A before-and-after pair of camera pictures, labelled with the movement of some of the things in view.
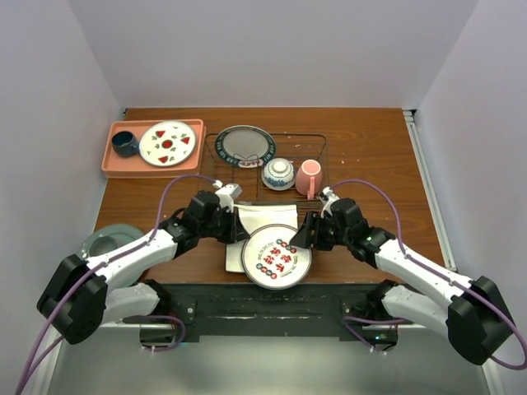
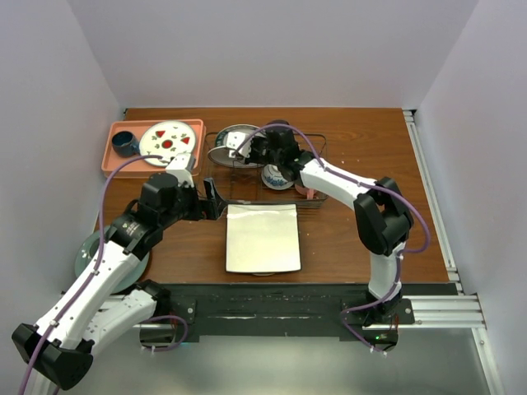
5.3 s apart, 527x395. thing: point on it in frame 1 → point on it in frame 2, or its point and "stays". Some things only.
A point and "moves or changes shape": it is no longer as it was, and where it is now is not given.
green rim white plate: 245,146 moves or changes shape
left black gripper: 235,231 → 208,209
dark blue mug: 124,144 stays
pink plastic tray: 133,167 stays
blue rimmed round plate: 331,197 → 232,141
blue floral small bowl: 278,174 stays
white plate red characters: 271,261 → 221,155
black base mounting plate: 242,313 stays
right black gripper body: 328,234 → 262,153
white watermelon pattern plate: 167,143 stays
